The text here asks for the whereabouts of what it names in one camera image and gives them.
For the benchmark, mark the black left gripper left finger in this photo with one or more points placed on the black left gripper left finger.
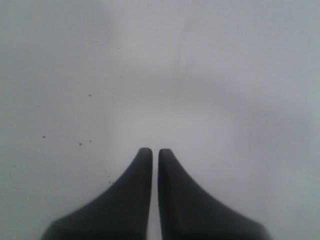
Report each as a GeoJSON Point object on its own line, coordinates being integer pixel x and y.
{"type": "Point", "coordinates": [119, 213]}

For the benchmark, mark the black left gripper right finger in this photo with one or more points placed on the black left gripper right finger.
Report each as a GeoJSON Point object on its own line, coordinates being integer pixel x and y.
{"type": "Point", "coordinates": [188, 212]}

